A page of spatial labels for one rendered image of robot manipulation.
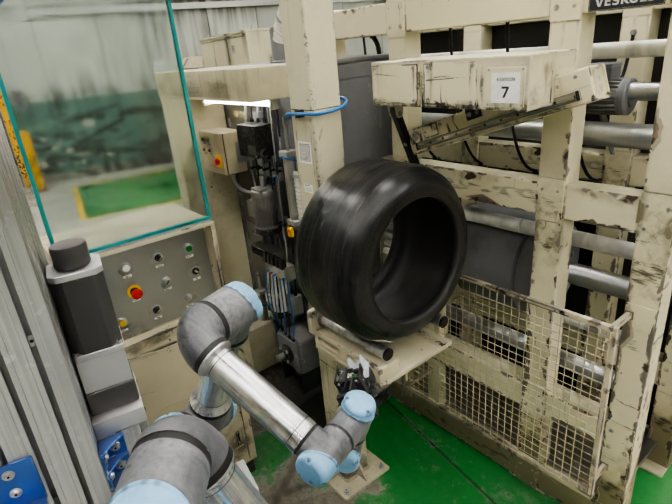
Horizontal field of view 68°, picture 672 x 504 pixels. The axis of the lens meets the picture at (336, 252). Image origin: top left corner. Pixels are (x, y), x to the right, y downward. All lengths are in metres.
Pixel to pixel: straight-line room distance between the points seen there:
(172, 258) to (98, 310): 1.05
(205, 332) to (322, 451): 0.35
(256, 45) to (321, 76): 3.23
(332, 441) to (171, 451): 0.41
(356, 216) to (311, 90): 0.49
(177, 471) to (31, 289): 0.34
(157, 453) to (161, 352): 1.32
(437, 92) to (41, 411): 1.32
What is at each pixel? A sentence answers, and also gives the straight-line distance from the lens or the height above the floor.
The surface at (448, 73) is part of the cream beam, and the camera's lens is 1.62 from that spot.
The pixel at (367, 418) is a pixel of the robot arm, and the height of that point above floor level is 1.10.
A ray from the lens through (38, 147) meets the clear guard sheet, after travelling 1.78.
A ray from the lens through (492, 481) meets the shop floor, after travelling 2.54.
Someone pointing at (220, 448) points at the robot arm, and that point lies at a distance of 0.84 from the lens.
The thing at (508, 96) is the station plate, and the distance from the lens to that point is 1.51.
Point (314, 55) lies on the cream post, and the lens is 1.72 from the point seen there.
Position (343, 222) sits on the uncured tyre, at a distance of 1.44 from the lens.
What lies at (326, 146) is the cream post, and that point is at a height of 1.53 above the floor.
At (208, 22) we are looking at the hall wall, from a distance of 10.87.
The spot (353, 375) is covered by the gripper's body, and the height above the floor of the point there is 1.05.
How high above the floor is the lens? 1.84
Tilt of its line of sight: 22 degrees down
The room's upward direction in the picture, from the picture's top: 5 degrees counter-clockwise
